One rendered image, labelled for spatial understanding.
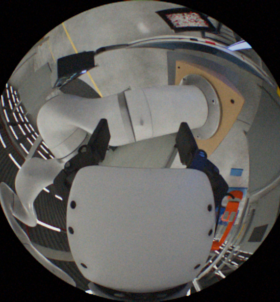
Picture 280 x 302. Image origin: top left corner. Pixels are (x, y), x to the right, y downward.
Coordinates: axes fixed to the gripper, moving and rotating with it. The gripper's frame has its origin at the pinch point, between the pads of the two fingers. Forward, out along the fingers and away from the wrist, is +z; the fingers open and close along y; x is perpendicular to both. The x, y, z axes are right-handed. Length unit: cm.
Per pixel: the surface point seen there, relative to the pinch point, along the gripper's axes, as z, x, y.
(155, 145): 103, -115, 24
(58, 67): 25.0, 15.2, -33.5
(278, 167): -13, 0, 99
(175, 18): 40, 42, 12
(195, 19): 34, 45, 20
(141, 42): 49, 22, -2
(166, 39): 42.4, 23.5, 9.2
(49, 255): -211, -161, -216
